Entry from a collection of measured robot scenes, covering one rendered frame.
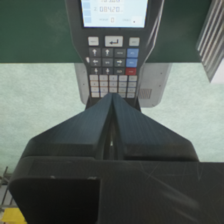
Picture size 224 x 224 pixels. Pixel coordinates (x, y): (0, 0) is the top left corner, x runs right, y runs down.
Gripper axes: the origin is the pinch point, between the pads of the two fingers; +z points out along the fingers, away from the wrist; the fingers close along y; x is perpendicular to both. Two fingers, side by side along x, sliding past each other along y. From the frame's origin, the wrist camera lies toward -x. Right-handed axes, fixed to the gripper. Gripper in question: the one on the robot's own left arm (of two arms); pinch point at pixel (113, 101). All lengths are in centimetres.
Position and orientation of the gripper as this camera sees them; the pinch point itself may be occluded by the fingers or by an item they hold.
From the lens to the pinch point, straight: 29.5
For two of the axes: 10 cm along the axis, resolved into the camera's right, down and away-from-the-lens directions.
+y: -10.0, -0.2, 0.1
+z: 0.2, -9.9, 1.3
